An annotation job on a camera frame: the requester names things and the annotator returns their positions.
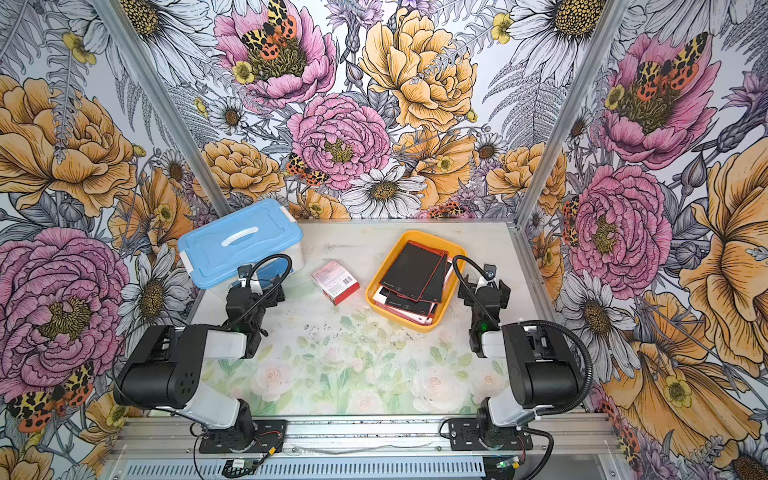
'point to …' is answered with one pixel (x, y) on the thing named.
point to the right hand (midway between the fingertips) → (481, 282)
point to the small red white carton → (336, 281)
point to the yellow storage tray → (427, 238)
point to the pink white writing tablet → (379, 300)
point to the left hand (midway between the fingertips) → (264, 285)
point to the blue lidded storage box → (266, 240)
